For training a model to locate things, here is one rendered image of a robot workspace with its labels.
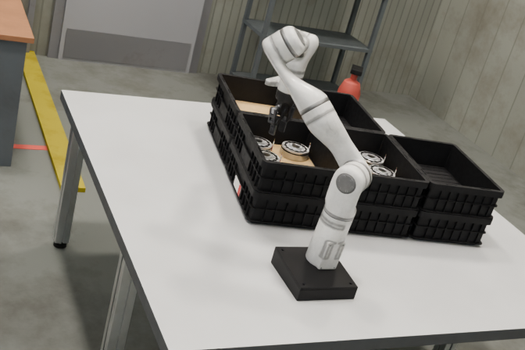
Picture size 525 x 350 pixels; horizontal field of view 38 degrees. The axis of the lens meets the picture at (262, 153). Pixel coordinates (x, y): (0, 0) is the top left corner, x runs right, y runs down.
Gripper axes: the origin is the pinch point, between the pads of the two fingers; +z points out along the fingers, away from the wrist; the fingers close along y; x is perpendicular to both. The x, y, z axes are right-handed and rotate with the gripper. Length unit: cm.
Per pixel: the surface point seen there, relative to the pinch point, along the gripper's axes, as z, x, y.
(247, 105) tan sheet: 13, 36, 37
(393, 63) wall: 69, 121, 405
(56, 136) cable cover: 94, 170, 69
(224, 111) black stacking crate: 10.4, 32.7, 16.6
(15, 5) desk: 27, 199, 54
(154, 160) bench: 25.7, 36.2, -15.3
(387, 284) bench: 25, -57, -11
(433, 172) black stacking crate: 13, -39, 59
